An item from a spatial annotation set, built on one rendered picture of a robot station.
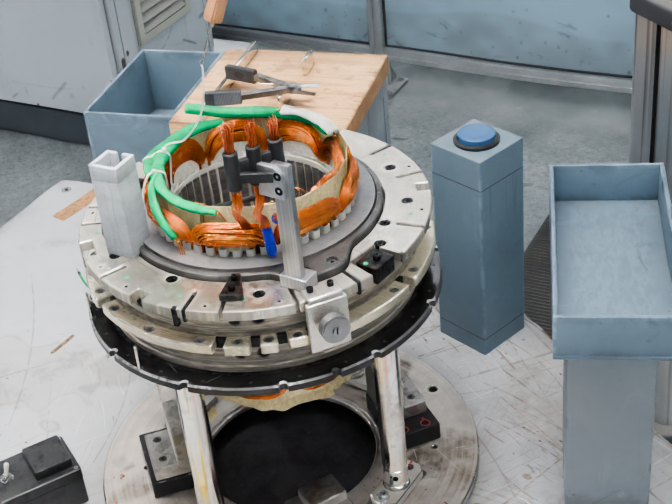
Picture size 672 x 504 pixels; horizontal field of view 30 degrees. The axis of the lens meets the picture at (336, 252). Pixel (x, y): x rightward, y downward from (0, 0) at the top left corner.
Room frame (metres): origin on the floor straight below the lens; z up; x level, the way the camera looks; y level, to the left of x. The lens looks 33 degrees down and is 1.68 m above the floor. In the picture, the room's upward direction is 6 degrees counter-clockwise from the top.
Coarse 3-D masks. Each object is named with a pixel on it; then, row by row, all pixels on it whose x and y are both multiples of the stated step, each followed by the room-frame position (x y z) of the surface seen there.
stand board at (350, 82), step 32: (224, 64) 1.36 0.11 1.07; (256, 64) 1.35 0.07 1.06; (288, 64) 1.34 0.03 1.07; (320, 64) 1.33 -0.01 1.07; (352, 64) 1.32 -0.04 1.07; (384, 64) 1.32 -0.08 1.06; (192, 96) 1.28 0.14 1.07; (320, 96) 1.25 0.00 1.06; (352, 96) 1.24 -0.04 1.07; (352, 128) 1.19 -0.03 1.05
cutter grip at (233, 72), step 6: (228, 66) 1.29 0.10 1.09; (234, 66) 1.29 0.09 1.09; (240, 66) 1.28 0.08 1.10; (228, 72) 1.29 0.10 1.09; (234, 72) 1.28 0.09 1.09; (240, 72) 1.28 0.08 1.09; (246, 72) 1.27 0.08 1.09; (252, 72) 1.27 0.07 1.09; (228, 78) 1.29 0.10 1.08; (234, 78) 1.28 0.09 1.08; (240, 78) 1.28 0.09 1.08; (246, 78) 1.27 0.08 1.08; (252, 78) 1.27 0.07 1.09
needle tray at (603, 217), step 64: (576, 192) 1.04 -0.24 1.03; (640, 192) 1.03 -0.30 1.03; (576, 256) 0.95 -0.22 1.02; (640, 256) 0.94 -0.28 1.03; (576, 320) 0.80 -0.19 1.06; (640, 320) 0.79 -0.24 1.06; (576, 384) 0.87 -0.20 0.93; (640, 384) 0.86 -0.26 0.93; (576, 448) 0.87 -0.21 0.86; (640, 448) 0.86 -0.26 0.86
